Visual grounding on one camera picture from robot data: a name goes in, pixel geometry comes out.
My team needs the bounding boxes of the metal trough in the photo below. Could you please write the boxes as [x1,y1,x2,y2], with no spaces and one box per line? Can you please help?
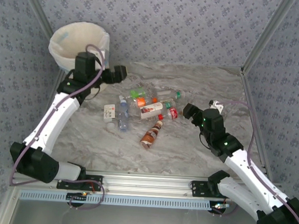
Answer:
[0,183,296,224]

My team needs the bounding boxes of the tea bottle white red label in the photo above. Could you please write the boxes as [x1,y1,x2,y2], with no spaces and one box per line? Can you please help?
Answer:
[139,99,176,122]

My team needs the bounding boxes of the grey slotted cable duct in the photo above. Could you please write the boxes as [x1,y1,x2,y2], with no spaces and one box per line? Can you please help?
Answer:
[19,188,227,213]

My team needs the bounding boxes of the small black control board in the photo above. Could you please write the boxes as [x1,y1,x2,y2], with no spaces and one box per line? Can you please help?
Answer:
[65,191,89,208]
[209,201,230,215]

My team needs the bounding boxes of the clear bottle orange label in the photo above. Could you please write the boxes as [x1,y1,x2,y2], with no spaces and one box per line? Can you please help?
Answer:
[129,95,158,110]

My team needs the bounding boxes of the brown drink bottle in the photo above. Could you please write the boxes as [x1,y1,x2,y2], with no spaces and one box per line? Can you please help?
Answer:
[139,119,164,152]

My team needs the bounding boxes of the short purple cable loop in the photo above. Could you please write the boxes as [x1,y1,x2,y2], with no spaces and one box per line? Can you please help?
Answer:
[213,197,239,217]
[68,179,106,212]

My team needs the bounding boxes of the aluminium frame post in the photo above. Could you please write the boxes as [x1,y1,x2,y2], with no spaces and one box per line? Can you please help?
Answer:
[15,0,69,73]
[240,0,298,79]

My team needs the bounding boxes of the clear bottle white label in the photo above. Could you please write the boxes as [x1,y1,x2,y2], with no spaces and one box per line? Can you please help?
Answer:
[102,103,117,130]

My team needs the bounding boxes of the clear tea bottle green neck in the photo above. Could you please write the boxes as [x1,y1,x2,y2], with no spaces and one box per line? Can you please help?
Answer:
[154,88,186,101]

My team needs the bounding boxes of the clear blue-tinted water bottle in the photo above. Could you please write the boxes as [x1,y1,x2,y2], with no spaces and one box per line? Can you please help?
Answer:
[116,94,131,133]

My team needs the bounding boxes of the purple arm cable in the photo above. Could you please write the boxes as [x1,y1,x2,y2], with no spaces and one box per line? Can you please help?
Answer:
[9,40,106,191]
[212,100,299,224]

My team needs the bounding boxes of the clear bottle green label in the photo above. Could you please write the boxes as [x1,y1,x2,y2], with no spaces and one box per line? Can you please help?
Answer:
[124,86,148,101]

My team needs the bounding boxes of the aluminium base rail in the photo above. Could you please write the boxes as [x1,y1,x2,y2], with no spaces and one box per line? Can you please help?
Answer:
[9,166,237,202]

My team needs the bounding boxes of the cream waste bin with liner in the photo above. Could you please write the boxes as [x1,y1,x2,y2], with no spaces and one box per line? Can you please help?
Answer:
[45,19,112,94]

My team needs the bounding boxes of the clear bottle red label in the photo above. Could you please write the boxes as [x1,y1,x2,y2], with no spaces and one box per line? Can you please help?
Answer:
[158,106,182,122]

